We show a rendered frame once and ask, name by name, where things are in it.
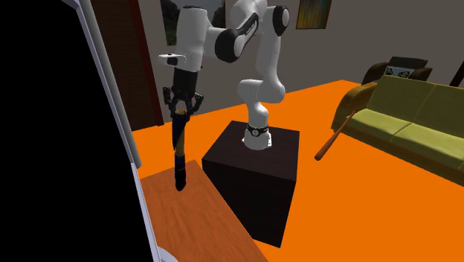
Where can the dark robot stand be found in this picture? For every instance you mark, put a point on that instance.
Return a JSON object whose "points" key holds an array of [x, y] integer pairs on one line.
{"points": [[253, 174]]}

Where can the blue and yellow long tool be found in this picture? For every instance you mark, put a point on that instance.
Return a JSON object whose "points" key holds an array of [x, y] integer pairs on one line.
{"points": [[179, 145]]}

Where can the black screen with grey frame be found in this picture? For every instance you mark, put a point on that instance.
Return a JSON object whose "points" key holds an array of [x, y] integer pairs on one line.
{"points": [[54, 138]]}

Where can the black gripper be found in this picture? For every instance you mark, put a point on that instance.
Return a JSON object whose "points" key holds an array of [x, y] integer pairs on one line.
{"points": [[185, 82]]}

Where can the dark brown door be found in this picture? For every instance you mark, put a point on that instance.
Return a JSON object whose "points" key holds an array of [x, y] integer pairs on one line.
{"points": [[123, 65]]}

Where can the dark armchair with cushion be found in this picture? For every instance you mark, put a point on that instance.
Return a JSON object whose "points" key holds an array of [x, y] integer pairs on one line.
{"points": [[375, 70]]}

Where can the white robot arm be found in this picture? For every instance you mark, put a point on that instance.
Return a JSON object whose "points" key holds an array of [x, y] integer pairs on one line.
{"points": [[267, 54]]}

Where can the wooden baseball bat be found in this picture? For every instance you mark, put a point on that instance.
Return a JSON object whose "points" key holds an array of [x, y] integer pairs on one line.
{"points": [[331, 139]]}

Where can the yellow green wall picture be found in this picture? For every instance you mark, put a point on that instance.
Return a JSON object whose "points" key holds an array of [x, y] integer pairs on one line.
{"points": [[313, 13]]}

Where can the dark green wall picture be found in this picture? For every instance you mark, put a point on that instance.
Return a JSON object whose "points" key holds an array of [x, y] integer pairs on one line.
{"points": [[169, 21]]}

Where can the olive green sofa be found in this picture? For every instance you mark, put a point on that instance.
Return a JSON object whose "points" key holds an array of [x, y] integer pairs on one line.
{"points": [[409, 123]]}

